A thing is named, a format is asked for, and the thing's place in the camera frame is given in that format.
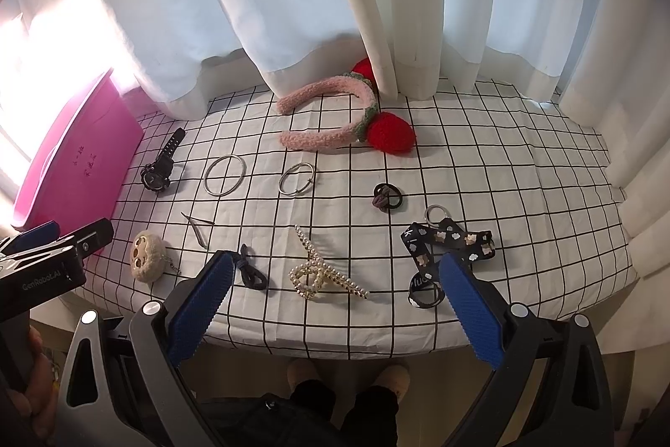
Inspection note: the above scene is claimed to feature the silver bangle pair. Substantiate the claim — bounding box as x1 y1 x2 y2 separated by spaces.
203 154 247 199

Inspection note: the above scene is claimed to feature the person left hand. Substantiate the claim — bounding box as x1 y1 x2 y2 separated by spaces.
8 326 59 442

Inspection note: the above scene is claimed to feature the silver bracelet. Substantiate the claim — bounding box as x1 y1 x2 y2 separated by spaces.
277 161 317 198

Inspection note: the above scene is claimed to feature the beige plush sloth charm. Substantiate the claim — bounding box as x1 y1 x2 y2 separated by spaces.
128 230 180 284

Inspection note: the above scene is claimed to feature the pearl hair claw clip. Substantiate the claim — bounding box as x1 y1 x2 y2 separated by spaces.
289 225 369 301

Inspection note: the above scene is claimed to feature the pink plastic tub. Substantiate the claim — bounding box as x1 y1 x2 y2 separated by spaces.
11 72 143 235

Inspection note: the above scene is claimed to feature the pink strawberry headband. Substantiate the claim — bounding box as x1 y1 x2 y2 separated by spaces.
269 58 417 155

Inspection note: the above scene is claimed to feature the white curtain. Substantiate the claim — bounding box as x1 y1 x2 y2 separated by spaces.
1 0 669 278

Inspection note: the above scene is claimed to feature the black patterned lanyard keyring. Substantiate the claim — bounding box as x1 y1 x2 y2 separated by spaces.
401 205 496 309

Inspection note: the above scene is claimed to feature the black hair tie with charm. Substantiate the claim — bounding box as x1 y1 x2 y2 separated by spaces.
371 181 405 214

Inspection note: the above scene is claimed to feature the thin metal hair pin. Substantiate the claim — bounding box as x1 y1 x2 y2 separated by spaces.
182 212 216 251

